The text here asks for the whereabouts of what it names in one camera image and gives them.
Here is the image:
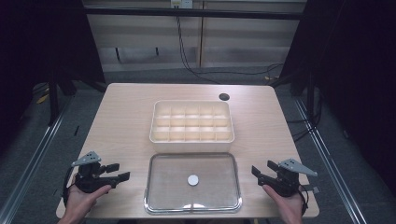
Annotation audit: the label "black horizontal frame bar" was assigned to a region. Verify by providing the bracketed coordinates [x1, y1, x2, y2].
[83, 7, 305, 21]

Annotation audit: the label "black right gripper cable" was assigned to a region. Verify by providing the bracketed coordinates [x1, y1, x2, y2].
[297, 185, 310, 217]

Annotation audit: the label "grey strap tab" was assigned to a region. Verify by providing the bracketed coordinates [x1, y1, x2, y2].
[300, 184, 320, 194]

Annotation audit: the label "person's left hand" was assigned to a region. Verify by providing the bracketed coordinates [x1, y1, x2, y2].
[64, 183, 112, 222]

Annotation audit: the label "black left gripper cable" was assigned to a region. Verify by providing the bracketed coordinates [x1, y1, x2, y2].
[61, 167, 76, 207]

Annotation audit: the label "black hanging wall cable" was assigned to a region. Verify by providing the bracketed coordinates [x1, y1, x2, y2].
[175, 6, 285, 86]

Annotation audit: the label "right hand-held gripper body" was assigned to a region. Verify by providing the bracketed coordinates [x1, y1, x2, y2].
[261, 158, 318, 198]

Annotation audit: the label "metal floor rail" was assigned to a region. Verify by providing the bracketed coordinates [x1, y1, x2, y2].
[0, 92, 75, 224]
[292, 96, 370, 224]

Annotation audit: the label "person's right hand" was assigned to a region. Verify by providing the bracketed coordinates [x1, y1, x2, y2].
[262, 184, 308, 224]

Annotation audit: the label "black metal stand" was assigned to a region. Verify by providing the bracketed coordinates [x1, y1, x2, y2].
[46, 70, 78, 127]

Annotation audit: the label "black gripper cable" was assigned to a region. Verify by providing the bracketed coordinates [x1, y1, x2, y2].
[297, 185, 310, 217]
[61, 167, 76, 207]

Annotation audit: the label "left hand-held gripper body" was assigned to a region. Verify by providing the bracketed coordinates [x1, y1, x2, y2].
[71, 150, 120, 194]

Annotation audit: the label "white wall socket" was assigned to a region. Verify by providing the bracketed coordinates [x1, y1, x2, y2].
[170, 0, 194, 9]

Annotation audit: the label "black floor cables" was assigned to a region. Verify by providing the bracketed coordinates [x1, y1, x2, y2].
[286, 87, 325, 144]

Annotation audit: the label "white compartment storage box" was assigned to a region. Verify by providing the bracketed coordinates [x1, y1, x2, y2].
[148, 99, 235, 154]

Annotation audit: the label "yellow floor tape piece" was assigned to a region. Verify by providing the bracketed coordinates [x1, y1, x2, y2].
[35, 92, 50, 105]

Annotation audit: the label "black curtain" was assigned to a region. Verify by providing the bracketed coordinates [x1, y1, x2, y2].
[270, 0, 396, 197]
[0, 0, 106, 157]

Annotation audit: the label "clear lid with white knob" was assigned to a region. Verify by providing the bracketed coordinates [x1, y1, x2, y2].
[143, 151, 244, 216]

